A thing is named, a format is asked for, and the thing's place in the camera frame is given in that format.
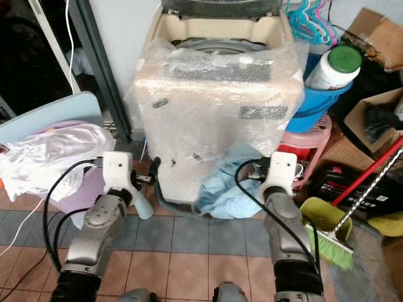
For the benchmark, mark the light blue cloth garment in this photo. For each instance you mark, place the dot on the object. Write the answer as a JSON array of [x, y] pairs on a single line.
[[227, 192]]

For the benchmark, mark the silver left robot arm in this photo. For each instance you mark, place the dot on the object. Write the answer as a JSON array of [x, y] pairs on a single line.
[[91, 242]]

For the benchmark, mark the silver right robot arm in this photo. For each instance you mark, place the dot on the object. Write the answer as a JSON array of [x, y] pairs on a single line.
[[289, 245]]

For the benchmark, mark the white crumpled clothes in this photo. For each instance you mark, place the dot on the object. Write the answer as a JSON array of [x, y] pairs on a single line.
[[50, 151]]

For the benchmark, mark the beige top-loading washing machine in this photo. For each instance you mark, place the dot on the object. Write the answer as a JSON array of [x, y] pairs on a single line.
[[201, 31]]

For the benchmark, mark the bunch of plastic clothes hangers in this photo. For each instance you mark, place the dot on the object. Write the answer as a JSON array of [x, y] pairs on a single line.
[[308, 22]]

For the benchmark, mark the pink plastic stool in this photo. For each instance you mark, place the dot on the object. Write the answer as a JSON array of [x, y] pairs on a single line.
[[308, 141]]

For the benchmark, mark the clear bubble wrap sheet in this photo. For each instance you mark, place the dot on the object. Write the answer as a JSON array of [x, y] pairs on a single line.
[[217, 107]]

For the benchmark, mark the yellow-green plastic dustpan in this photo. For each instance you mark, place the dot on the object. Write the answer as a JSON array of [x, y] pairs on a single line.
[[321, 214]]

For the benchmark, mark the black printed carton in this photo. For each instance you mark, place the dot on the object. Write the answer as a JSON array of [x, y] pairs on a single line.
[[343, 185]]

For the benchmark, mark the blue plastic basin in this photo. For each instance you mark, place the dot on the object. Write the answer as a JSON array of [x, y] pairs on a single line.
[[318, 100]]

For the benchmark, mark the open brown cardboard box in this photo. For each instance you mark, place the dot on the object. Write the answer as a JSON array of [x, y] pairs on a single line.
[[356, 123]]

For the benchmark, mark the light blue plastic board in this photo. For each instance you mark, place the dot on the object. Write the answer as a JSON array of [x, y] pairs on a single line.
[[50, 108]]

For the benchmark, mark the grey left robot leg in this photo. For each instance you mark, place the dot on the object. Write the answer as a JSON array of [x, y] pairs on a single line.
[[135, 296]]

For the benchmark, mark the grey robot leg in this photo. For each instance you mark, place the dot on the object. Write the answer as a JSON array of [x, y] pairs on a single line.
[[135, 296], [230, 293]]

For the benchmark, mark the white bottle with green cap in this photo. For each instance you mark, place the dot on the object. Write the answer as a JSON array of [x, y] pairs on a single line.
[[330, 70]]

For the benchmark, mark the grey right robot leg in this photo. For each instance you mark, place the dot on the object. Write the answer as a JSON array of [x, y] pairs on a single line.
[[230, 293]]

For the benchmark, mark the closed brown cardboard box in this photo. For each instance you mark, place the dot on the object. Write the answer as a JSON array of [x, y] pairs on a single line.
[[378, 34]]

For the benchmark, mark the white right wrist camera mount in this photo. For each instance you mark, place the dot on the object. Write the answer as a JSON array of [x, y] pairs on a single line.
[[280, 170]]

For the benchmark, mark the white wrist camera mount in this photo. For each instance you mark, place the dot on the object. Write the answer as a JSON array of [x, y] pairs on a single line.
[[280, 170], [118, 171]]

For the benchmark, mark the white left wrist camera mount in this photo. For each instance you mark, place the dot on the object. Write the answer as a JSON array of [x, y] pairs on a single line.
[[118, 171]]

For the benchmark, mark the dark metal door frame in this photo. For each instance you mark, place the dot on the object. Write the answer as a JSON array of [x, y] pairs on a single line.
[[104, 69]]

